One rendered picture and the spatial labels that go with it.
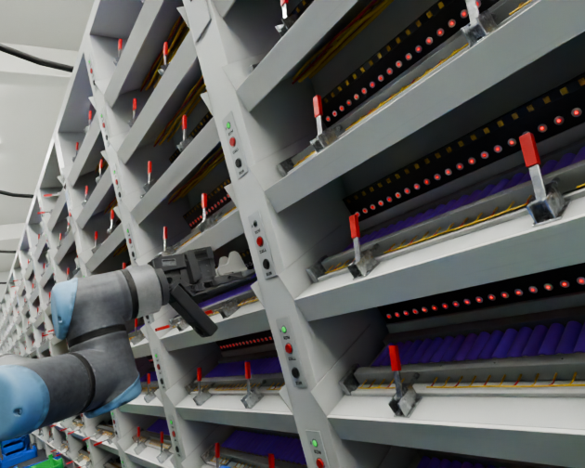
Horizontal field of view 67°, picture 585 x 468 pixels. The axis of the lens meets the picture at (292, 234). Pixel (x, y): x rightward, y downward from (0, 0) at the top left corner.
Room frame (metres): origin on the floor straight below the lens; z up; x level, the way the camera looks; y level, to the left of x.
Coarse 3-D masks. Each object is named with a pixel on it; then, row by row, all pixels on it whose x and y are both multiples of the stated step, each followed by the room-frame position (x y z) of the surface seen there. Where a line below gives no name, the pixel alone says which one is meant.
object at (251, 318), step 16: (256, 288) 0.83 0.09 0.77; (256, 304) 0.92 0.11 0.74; (160, 320) 1.32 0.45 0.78; (224, 320) 0.97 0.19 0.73; (240, 320) 0.93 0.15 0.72; (256, 320) 0.88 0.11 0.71; (160, 336) 1.31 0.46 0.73; (176, 336) 1.21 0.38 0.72; (192, 336) 1.14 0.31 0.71; (224, 336) 1.02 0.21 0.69
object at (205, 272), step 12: (192, 252) 0.82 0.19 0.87; (204, 252) 0.85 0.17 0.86; (156, 264) 0.80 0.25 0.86; (168, 264) 0.81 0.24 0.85; (180, 264) 0.83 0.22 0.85; (192, 264) 0.82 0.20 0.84; (204, 264) 0.85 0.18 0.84; (168, 276) 0.81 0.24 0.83; (180, 276) 0.83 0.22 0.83; (192, 276) 0.82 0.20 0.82; (204, 276) 0.84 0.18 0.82; (168, 288) 0.79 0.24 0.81; (192, 288) 0.83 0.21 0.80; (204, 288) 0.83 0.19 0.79; (168, 300) 0.80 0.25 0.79
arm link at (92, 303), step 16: (112, 272) 0.75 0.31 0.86; (128, 272) 0.76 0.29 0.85; (64, 288) 0.69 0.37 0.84; (80, 288) 0.70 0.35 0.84; (96, 288) 0.71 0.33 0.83; (112, 288) 0.72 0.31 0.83; (128, 288) 0.74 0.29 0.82; (64, 304) 0.68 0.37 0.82; (80, 304) 0.69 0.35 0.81; (96, 304) 0.70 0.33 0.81; (112, 304) 0.72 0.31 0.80; (128, 304) 0.74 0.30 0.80; (64, 320) 0.68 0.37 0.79; (80, 320) 0.69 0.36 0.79; (96, 320) 0.70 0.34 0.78; (112, 320) 0.72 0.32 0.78; (64, 336) 0.70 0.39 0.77
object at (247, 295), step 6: (240, 294) 0.99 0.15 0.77; (246, 294) 0.97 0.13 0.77; (252, 294) 0.95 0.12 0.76; (222, 300) 1.08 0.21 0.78; (240, 300) 1.00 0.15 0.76; (246, 300) 0.96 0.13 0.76; (204, 306) 1.17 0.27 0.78; (210, 306) 1.11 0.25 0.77; (216, 306) 1.09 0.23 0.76; (216, 312) 1.07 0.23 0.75
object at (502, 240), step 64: (512, 128) 0.57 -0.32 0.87; (576, 128) 0.53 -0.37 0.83; (384, 192) 0.76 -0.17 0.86; (448, 192) 0.68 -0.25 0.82; (512, 192) 0.50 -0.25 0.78; (576, 192) 0.44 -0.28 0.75; (320, 256) 0.81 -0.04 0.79; (384, 256) 0.65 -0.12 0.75; (448, 256) 0.52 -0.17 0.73; (512, 256) 0.47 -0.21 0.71; (576, 256) 0.43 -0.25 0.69
